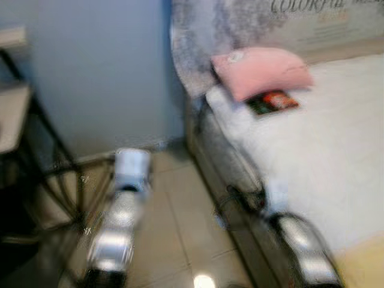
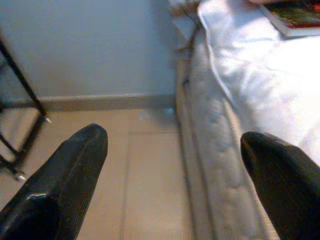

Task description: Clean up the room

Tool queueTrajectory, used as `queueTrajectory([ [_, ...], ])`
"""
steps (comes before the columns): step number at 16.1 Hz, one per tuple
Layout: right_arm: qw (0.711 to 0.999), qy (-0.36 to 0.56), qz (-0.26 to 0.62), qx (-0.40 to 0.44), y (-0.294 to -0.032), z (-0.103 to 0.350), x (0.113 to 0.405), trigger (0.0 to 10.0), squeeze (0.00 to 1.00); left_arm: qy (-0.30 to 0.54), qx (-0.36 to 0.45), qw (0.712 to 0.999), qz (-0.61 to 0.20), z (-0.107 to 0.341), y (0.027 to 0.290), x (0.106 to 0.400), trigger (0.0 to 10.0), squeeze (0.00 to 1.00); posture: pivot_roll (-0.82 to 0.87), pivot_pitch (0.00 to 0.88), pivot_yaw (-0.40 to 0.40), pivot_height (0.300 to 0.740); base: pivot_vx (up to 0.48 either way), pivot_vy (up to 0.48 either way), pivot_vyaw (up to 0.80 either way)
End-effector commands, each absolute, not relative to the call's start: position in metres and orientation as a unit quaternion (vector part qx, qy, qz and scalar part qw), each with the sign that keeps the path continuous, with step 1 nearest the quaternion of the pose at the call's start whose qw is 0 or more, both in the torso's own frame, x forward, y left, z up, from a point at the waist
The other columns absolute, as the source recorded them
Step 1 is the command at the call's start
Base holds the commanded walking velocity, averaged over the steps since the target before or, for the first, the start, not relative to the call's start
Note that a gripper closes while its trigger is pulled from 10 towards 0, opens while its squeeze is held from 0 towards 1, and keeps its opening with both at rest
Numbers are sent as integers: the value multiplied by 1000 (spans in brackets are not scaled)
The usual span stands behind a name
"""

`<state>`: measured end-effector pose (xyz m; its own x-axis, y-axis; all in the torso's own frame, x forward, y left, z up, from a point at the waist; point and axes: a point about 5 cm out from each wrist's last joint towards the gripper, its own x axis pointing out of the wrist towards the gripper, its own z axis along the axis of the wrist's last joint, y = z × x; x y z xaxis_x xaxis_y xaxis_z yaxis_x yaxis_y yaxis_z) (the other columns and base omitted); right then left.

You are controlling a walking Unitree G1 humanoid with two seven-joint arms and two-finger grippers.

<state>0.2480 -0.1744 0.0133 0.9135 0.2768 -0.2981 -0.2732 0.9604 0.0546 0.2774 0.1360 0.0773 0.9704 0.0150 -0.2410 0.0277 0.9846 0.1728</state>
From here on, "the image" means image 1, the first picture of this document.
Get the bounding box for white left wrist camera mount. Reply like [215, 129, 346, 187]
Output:
[113, 148, 152, 193]

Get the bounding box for white bed sheet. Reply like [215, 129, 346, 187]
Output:
[204, 54, 384, 253]

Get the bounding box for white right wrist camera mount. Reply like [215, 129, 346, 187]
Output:
[262, 177, 290, 214]

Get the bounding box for white table black legs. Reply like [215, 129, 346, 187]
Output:
[0, 81, 85, 235]

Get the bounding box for grey patterned headboard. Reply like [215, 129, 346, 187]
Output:
[170, 0, 384, 100]

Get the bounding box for small white shelf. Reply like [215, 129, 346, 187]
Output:
[0, 25, 28, 49]

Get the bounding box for dark book red cover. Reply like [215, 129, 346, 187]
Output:
[246, 90, 301, 118]

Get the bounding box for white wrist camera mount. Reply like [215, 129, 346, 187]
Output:
[113, 148, 152, 193]
[262, 177, 290, 214]

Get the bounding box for pink pillow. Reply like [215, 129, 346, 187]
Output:
[211, 47, 314, 103]

